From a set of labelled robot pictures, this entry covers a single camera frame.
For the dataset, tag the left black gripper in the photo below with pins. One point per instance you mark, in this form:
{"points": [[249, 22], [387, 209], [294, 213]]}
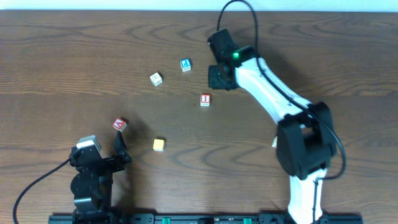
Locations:
{"points": [[104, 162]]}

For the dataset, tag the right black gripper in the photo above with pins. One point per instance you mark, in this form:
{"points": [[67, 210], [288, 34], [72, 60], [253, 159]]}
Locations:
{"points": [[216, 81]]}

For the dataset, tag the red letter A block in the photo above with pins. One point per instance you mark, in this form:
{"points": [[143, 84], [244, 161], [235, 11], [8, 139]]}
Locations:
{"points": [[119, 124]]}

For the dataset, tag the red letter I block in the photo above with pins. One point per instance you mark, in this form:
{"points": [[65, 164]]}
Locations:
{"points": [[205, 100]]}

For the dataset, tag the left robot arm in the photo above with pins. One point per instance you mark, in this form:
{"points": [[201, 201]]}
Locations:
{"points": [[92, 186]]}

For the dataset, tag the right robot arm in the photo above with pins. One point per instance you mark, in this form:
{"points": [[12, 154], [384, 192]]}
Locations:
{"points": [[305, 141]]}

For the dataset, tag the yellow wooden block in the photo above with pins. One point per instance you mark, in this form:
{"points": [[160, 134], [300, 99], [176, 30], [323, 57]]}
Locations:
{"points": [[159, 145]]}

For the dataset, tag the blue letter P block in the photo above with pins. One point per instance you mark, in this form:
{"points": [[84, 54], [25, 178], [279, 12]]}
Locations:
{"points": [[185, 65]]}

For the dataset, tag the plain white wooden block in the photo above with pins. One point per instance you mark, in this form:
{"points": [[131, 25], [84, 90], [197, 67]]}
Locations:
{"points": [[156, 79]]}

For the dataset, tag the white block with red drawing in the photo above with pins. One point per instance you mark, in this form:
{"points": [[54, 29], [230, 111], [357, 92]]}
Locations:
{"points": [[274, 142]]}

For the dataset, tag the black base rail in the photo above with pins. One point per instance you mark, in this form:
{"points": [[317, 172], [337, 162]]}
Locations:
{"points": [[147, 218]]}

